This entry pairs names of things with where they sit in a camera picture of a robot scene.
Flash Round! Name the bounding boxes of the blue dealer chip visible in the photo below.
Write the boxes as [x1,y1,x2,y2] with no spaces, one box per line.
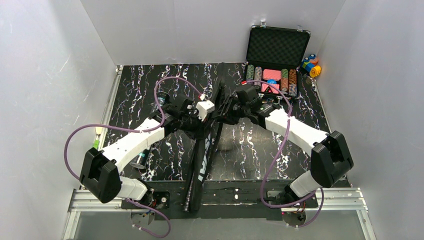
[267,79,277,85]

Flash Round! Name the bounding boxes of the green clip on rail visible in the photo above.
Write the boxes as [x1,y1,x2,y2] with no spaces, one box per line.
[92,139,100,149]

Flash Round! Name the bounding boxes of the black racket bag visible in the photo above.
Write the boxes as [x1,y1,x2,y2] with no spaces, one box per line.
[183,62,226,214]

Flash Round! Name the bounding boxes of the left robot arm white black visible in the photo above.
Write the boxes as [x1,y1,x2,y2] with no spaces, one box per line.
[79,97,215,204]

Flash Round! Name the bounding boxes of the colourful toy blocks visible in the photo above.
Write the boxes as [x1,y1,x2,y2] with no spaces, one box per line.
[300,54,322,78]

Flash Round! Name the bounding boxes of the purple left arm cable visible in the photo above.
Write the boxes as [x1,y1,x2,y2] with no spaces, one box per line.
[63,76,208,239]

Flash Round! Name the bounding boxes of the black shuttlecock tube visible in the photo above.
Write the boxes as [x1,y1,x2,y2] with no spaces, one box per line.
[130,92,170,170]

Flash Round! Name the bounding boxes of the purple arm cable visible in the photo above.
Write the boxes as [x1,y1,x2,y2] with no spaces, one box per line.
[63,76,208,239]
[243,80,325,229]

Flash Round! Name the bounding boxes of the beige block on rail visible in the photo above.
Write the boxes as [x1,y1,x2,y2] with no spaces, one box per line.
[94,126,103,135]

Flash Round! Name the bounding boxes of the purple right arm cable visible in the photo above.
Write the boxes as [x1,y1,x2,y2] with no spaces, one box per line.
[243,80,325,229]

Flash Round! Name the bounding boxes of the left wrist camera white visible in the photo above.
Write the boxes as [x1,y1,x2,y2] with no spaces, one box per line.
[195,100,215,122]

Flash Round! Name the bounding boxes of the black poker chip case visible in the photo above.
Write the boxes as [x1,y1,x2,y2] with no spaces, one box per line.
[242,25,311,101]

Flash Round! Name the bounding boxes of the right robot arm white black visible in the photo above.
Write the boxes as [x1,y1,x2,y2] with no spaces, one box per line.
[213,96,354,208]

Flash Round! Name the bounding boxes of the pink card deck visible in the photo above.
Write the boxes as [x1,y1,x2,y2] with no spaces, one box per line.
[262,69,282,81]

